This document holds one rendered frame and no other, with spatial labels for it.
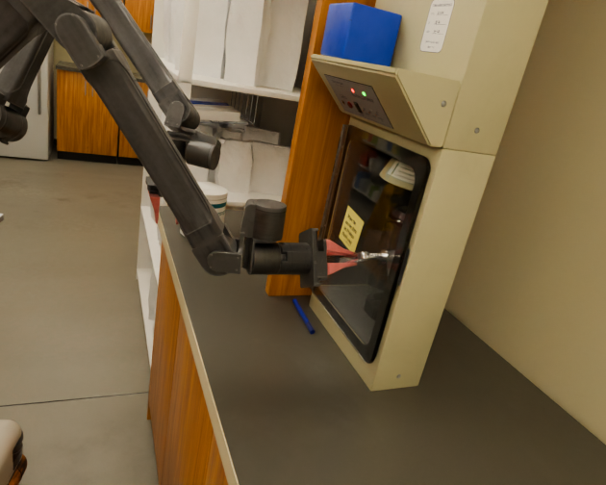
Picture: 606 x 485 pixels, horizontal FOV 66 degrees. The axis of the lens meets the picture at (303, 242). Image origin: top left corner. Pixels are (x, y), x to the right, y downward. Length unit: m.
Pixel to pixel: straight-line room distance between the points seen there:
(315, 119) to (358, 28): 0.26
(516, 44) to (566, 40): 0.43
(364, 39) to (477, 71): 0.22
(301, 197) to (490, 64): 0.51
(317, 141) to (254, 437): 0.63
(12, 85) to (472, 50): 0.97
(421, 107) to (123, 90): 0.43
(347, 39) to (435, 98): 0.21
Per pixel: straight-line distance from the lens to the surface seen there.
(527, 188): 1.23
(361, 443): 0.84
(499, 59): 0.81
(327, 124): 1.08
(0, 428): 1.82
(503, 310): 1.27
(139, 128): 0.76
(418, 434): 0.90
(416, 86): 0.72
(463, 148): 0.80
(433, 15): 0.87
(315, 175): 1.10
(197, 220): 0.77
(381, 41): 0.91
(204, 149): 1.04
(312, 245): 0.82
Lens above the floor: 1.50
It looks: 21 degrees down
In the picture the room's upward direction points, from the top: 12 degrees clockwise
